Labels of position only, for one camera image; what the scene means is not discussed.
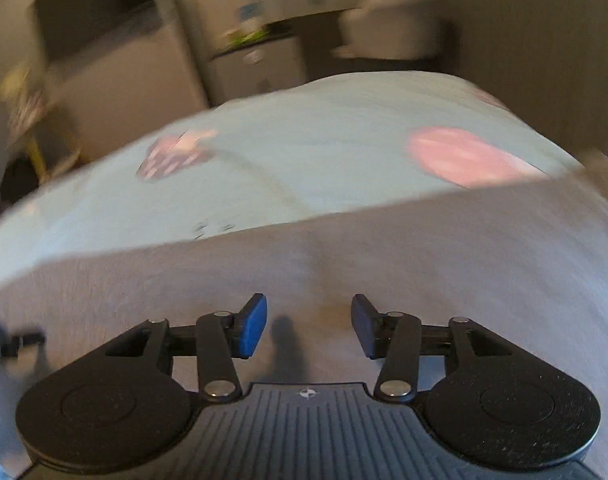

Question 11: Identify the yellow frame stand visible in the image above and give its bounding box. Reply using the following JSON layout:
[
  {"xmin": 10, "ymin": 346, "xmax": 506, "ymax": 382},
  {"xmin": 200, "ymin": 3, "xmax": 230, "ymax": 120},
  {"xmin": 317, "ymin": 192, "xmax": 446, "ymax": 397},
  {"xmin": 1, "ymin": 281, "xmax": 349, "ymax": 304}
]
[{"xmin": 0, "ymin": 62, "xmax": 82, "ymax": 181}]

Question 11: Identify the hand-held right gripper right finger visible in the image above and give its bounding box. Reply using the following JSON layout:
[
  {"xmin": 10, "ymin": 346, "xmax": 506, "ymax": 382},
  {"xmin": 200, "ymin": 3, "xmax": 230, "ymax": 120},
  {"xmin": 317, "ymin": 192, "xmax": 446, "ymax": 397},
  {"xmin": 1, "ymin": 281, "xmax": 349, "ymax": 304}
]
[{"xmin": 351, "ymin": 293, "xmax": 514, "ymax": 404}]

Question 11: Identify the white cabinet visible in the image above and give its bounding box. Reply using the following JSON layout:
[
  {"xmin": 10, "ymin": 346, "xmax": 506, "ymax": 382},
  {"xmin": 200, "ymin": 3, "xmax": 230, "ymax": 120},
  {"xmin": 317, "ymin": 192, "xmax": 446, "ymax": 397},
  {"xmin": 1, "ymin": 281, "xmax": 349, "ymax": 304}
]
[{"xmin": 153, "ymin": 0, "xmax": 311, "ymax": 108}]

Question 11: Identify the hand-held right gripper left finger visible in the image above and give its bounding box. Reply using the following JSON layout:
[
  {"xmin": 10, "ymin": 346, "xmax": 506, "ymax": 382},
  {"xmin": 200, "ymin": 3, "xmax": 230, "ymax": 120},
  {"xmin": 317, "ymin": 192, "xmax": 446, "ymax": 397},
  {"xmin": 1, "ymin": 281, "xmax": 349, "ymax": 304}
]
[{"xmin": 104, "ymin": 293, "xmax": 269, "ymax": 404}]

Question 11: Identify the light blue printed blanket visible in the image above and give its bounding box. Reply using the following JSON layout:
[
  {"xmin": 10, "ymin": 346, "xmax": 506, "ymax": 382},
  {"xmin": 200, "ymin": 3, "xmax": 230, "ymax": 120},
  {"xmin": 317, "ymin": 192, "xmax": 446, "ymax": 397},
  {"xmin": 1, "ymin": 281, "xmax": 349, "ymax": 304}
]
[{"xmin": 0, "ymin": 71, "xmax": 587, "ymax": 292}]

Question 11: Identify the white round stool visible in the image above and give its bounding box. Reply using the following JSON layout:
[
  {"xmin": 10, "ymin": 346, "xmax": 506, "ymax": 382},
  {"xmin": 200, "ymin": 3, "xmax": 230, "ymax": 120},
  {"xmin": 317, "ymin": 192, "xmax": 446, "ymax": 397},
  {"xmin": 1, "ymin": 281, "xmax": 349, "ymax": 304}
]
[{"xmin": 334, "ymin": 0, "xmax": 447, "ymax": 62}]

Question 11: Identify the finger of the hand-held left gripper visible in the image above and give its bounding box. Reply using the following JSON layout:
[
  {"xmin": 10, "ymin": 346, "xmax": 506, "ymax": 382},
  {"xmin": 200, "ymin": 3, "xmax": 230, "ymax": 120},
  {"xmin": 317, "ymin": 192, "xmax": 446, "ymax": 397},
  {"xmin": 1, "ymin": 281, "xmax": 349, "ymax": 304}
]
[{"xmin": 0, "ymin": 322, "xmax": 48, "ymax": 361}]

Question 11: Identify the dark screen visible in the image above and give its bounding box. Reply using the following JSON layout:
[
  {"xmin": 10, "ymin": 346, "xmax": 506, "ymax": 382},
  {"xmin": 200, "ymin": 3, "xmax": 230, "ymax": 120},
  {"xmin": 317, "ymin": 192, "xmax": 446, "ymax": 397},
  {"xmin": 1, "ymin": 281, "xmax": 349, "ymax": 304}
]
[{"xmin": 33, "ymin": 0, "xmax": 165, "ymax": 63}]

